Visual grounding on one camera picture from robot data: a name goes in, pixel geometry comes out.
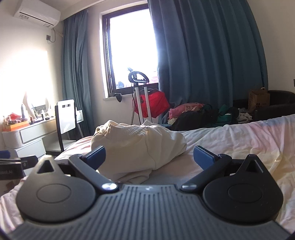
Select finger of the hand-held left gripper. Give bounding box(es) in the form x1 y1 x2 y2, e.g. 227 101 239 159
0 150 21 162
20 155 39 172

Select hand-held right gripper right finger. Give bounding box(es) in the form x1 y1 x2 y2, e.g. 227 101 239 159
181 145 268 192

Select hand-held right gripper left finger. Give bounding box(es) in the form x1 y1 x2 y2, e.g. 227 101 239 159
34 146 119 193

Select cream zip-up sweatshirt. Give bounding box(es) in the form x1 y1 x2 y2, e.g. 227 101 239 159
91 119 188 184

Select pile of clothes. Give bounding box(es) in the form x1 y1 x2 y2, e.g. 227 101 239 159
171 105 220 131

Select green clothes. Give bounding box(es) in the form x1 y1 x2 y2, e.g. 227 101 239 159
216 104 240 125

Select pink clothes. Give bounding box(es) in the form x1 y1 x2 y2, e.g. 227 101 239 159
168 102 206 121

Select grey dressing table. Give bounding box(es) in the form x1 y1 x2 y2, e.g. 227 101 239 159
2 116 62 160

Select orange box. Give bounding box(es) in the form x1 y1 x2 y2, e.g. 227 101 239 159
4 121 30 132

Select bed with white sheet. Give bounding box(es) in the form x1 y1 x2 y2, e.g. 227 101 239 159
0 114 295 233

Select cluster of cosmetic bottles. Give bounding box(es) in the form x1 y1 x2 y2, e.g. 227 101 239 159
2 104 56 126

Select black chair with white back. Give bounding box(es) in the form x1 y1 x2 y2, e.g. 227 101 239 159
46 99 84 158

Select white patterned cloth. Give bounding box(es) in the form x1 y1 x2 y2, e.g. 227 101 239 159
236 112 254 123

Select red bag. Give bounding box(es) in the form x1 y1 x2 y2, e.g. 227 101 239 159
134 89 170 118

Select brown paper bag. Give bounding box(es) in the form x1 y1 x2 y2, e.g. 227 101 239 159
248 87 271 113

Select garment steamer stand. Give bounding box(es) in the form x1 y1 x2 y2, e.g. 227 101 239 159
127 67 154 127

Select teal curtain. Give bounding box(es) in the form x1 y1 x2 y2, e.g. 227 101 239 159
62 10 96 140

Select black sofa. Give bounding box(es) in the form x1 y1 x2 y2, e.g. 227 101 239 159
233 90 295 123

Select wide blue curtain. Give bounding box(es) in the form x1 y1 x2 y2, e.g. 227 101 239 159
147 0 269 127

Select dark framed window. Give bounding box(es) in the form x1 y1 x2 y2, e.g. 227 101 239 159
101 3 160 98

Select white air conditioner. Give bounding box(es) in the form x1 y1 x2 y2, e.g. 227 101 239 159
13 0 61 28

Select black wall plug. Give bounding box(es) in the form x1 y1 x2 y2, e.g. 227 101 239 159
46 28 57 43

